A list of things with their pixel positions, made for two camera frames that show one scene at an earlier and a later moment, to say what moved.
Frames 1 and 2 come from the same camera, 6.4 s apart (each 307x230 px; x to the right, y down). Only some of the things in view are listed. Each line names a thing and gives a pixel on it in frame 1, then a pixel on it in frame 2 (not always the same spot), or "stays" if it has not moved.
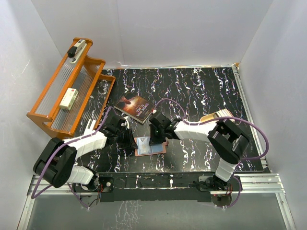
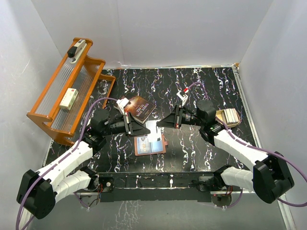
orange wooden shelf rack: [76, 92] stays
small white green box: [69, 98] stays
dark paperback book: [135, 107] stays
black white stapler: [75, 52] stays
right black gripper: [153, 140] -> [174, 120]
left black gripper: [130, 143] -> [135, 128]
